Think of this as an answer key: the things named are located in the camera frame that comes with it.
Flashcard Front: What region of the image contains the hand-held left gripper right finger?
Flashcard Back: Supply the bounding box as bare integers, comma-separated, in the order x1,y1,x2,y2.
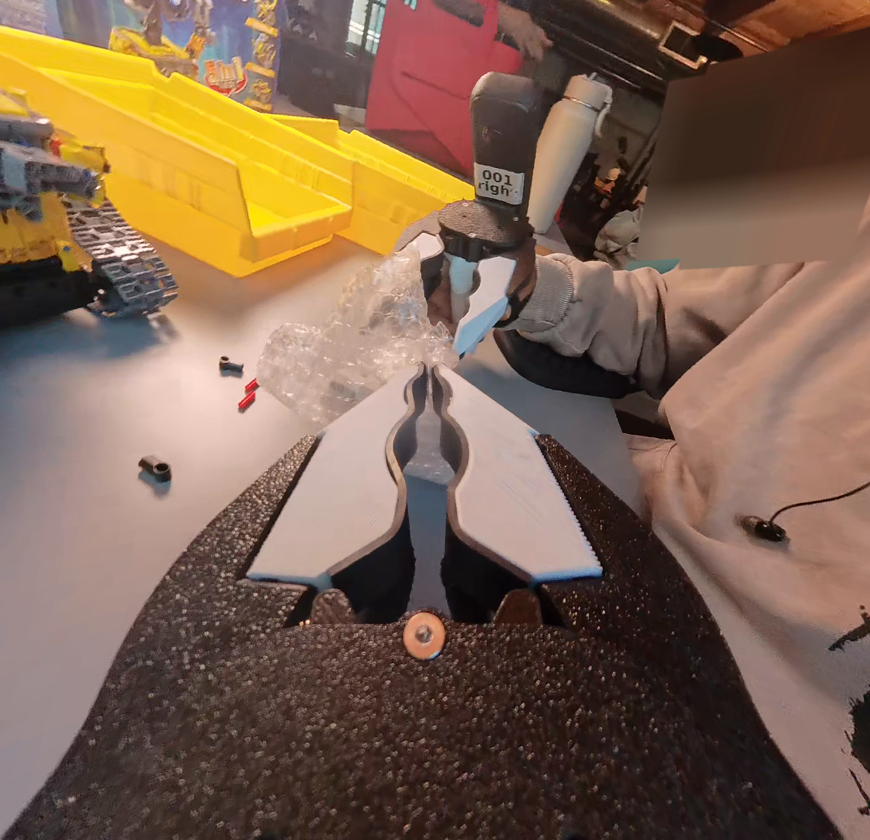
433,364,604,579

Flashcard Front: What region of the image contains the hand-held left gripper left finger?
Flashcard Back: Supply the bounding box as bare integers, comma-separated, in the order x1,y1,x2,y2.
246,364,425,586

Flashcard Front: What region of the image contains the clear bubble wrap bag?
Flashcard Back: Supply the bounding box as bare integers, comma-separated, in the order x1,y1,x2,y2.
257,245,463,484

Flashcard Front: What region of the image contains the person's right forearm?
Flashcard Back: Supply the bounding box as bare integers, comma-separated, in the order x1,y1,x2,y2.
533,252,803,399

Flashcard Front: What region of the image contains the yellow storage bin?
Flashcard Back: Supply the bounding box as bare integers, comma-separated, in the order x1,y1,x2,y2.
0,24,354,277
272,113,477,256

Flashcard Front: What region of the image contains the white water bottle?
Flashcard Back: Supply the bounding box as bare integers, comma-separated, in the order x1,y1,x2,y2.
527,73,613,235

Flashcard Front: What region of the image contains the red paper bag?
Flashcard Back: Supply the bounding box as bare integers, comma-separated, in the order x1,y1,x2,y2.
365,0,524,175

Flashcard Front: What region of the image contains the grey crumpled cloth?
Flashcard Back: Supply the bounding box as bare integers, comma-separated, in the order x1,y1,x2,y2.
597,204,643,270

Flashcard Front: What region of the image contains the robot kit box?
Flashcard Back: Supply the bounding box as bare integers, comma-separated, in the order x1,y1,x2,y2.
109,0,286,114

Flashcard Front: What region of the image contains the yellow tracked toy robot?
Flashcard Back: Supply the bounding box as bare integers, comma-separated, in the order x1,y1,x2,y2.
0,89,179,328

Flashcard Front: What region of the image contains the black microphone cable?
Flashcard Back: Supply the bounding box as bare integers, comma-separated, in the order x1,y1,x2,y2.
775,480,870,525

